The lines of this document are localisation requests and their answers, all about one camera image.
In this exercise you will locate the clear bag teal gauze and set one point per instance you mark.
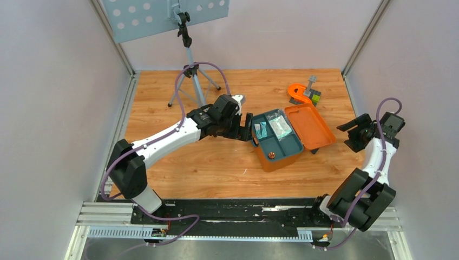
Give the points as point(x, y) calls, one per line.
point(280, 127)

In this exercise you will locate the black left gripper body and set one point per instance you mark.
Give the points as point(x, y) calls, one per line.
point(230, 127)

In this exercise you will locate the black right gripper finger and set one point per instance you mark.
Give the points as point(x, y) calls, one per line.
point(356, 145)
point(362, 121)

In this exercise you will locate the orange medicine box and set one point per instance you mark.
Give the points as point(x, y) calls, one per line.
point(311, 128)

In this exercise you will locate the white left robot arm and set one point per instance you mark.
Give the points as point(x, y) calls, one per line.
point(129, 162)

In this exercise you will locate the teal sachet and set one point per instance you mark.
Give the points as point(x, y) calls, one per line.
point(263, 130)
point(258, 132)

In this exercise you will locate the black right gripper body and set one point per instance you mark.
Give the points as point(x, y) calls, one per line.
point(363, 130)

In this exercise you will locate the orange ring toy stand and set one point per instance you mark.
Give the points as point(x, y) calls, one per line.
point(300, 94)

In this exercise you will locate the perforated grey panel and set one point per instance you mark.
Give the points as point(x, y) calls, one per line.
point(131, 20)

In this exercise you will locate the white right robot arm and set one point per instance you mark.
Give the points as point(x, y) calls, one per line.
point(365, 193)

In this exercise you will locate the grey tripod stand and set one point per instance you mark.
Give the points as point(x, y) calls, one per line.
point(191, 73)

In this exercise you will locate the teal divided tray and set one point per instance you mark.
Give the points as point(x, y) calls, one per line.
point(274, 138)

